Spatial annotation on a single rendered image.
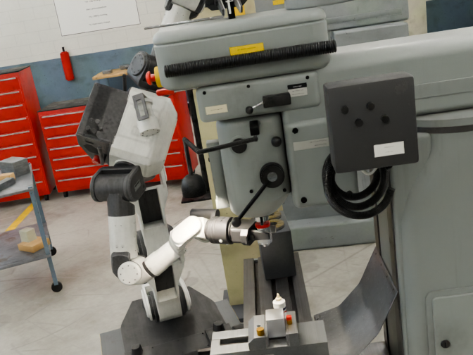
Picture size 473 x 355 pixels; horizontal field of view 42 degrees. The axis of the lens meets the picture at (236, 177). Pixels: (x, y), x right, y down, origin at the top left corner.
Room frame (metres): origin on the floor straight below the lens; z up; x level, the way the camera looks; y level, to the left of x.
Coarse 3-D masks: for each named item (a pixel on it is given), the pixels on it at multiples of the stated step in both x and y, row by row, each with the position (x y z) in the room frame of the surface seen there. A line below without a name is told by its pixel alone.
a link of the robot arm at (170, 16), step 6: (168, 0) 2.16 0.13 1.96; (204, 0) 2.16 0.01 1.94; (168, 6) 2.17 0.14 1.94; (174, 6) 2.17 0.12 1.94; (180, 6) 2.19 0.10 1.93; (204, 6) 2.16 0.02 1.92; (168, 12) 2.17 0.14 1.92; (174, 12) 2.16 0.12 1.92; (180, 12) 2.16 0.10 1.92; (186, 12) 2.17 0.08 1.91; (192, 12) 2.18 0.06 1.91; (198, 12) 2.18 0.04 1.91; (168, 18) 2.16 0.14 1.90; (174, 18) 2.16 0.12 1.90; (180, 18) 2.16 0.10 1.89; (186, 18) 2.17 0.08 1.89; (192, 18) 2.19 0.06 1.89; (162, 24) 2.18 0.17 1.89
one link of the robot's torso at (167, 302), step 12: (180, 264) 2.32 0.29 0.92; (156, 276) 2.35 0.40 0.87; (168, 276) 2.37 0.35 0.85; (156, 288) 2.38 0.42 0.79; (168, 288) 2.40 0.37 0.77; (180, 288) 2.45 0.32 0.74; (156, 300) 2.33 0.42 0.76; (168, 300) 2.35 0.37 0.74; (180, 300) 2.40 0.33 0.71; (156, 312) 2.37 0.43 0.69; (168, 312) 2.38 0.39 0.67; (180, 312) 2.39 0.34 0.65
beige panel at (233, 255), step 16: (208, 16) 3.49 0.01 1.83; (208, 128) 3.49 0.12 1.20; (208, 176) 3.50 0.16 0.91; (224, 208) 3.49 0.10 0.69; (256, 240) 3.48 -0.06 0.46; (224, 256) 3.50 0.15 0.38; (240, 256) 3.49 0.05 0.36; (256, 256) 3.48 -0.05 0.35; (240, 272) 3.49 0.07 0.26; (240, 288) 3.49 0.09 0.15; (240, 304) 3.49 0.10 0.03; (240, 320) 3.32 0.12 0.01
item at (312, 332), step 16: (320, 320) 1.64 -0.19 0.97; (224, 336) 1.63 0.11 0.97; (240, 336) 1.62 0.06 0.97; (288, 336) 1.53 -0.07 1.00; (304, 336) 1.57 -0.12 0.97; (320, 336) 1.56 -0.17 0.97; (224, 352) 1.55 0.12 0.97; (240, 352) 1.54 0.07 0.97; (256, 352) 1.54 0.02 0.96; (272, 352) 1.53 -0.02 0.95; (288, 352) 1.53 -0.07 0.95; (304, 352) 1.53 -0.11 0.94; (320, 352) 1.52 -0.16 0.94
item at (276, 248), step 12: (276, 216) 2.21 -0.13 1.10; (276, 228) 2.10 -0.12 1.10; (288, 228) 2.11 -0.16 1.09; (276, 240) 2.09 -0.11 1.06; (288, 240) 2.09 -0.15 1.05; (264, 252) 2.08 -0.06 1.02; (276, 252) 2.09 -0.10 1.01; (288, 252) 2.09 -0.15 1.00; (264, 264) 2.09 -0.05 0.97; (276, 264) 2.09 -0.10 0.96; (288, 264) 2.09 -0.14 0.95; (276, 276) 2.09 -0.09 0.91; (288, 276) 2.09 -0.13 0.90
